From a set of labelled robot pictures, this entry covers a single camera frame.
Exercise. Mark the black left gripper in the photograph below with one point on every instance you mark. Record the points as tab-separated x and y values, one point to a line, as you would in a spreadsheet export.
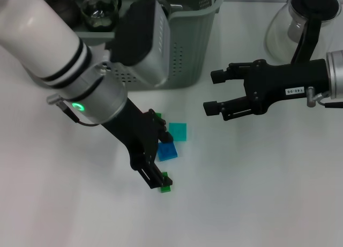
136	134

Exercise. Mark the black clay teapot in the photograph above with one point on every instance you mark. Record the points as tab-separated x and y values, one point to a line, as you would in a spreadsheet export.
64	8

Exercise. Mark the green toy brick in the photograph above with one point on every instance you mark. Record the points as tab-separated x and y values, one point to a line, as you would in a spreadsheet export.
165	189
158	115

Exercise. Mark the glass teacup with black holder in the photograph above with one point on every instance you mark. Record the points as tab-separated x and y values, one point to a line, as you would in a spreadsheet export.
166	6
100	14

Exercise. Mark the teal square toy plate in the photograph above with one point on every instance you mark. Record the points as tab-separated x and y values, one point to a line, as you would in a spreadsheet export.
179	131

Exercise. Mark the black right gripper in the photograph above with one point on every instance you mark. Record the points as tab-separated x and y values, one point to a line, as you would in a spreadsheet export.
281	81

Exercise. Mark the grey-green perforated storage bin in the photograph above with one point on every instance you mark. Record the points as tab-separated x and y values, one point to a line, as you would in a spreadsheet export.
193	43

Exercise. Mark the blue square toy plate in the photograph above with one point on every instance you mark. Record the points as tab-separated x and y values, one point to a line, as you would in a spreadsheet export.
167	152

